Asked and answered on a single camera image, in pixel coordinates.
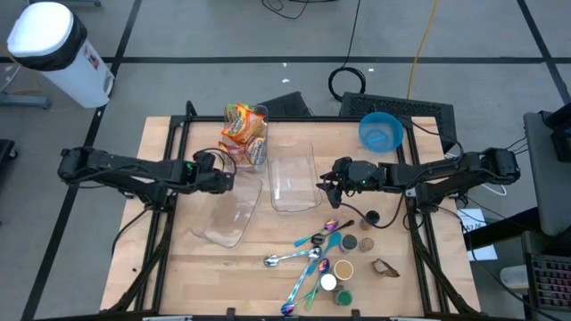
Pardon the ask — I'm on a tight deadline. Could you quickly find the black tilted panel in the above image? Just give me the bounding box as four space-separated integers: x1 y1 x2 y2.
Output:
257 90 313 118

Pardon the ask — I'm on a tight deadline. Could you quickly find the black desk device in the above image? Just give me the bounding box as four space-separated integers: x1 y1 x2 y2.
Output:
538 102 571 164

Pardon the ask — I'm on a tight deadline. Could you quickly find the blue plastic bowl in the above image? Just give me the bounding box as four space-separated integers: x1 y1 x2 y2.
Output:
359 111 405 153

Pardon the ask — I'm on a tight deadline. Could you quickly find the orange yellow ramen packet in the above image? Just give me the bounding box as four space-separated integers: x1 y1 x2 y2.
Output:
221 103 268 144

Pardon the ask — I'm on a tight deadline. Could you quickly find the black floor cable loop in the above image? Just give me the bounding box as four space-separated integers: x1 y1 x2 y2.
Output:
261 0 340 21

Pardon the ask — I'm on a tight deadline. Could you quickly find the white cable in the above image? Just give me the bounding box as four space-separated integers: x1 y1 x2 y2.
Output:
445 151 509 197

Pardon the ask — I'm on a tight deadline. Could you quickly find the black lid spice jar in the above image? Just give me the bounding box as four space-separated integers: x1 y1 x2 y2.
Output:
359 209 382 232

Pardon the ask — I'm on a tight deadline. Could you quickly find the long yellow cable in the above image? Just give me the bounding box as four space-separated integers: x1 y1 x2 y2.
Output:
405 0 441 100

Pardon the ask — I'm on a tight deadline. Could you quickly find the long black coiled cable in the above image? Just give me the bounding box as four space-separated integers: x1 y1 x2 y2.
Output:
327 0 368 103

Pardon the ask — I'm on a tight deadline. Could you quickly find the clear plastic bin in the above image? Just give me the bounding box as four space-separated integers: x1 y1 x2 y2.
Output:
191 171 264 250
266 142 323 214
221 103 270 174

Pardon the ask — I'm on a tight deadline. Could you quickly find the white lid spice jar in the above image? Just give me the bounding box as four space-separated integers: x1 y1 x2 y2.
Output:
319 272 338 293

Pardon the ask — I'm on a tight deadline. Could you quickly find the backlit keyboard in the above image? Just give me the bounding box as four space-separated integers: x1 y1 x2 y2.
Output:
525 251 571 312

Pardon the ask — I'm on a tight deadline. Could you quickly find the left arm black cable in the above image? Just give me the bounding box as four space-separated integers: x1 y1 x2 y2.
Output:
195 146 238 177

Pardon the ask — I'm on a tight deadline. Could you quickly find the green lid spice jar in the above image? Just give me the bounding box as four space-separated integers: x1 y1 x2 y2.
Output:
332 288 354 308

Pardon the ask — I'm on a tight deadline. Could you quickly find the black computer case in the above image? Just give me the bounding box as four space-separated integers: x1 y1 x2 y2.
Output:
338 91 459 153

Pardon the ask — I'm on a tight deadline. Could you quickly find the white trash can black bag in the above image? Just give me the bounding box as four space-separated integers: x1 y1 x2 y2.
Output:
6 1 116 110

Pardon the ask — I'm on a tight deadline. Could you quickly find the tan lid spice jar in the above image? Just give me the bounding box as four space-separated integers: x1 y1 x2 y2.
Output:
333 259 355 282

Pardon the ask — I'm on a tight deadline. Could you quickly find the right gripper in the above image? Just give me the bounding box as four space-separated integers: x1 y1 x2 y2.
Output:
316 156 381 210

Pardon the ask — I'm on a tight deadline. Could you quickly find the white computer mouse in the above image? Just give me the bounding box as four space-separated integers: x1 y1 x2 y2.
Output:
499 265 531 291

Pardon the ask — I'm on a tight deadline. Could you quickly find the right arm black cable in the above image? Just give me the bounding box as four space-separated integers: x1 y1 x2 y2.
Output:
338 191 407 231

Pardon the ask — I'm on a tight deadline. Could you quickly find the red ramen packet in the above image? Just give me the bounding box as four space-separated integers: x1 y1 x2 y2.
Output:
217 141 249 167

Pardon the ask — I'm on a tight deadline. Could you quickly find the purple label spice jar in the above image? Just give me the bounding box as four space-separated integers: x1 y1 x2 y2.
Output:
338 234 359 254

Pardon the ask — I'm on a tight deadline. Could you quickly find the black aluminium table frame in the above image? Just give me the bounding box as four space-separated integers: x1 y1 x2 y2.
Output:
100 100 483 321

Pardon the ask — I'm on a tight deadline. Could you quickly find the thin black base cable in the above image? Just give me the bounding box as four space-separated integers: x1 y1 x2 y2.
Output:
110 205 151 259

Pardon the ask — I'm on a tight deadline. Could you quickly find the teal plastic spoon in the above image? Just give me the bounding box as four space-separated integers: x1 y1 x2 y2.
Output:
310 230 343 276

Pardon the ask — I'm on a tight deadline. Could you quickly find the black desk beam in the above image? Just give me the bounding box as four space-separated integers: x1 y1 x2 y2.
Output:
463 205 543 251

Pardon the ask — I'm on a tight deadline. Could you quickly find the white paper sheet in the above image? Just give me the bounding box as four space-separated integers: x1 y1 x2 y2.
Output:
457 208 499 263

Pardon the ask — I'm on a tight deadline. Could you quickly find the long black arm cable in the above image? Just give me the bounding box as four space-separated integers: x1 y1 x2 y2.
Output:
401 116 465 157

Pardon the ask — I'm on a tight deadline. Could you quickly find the grey desk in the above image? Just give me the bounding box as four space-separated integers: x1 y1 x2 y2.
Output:
522 111 571 237

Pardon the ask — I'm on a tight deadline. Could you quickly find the silver spoon teal patterned handle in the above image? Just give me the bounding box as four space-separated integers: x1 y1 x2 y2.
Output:
279 245 323 317
263 247 322 268

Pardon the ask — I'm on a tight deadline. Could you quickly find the iridescent rainbow spoon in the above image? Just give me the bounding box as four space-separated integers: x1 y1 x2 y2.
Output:
302 257 332 312
294 218 340 248

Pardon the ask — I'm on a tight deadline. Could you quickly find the yellow pink ramen packet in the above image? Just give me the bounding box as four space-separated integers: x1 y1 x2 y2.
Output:
244 136 269 167

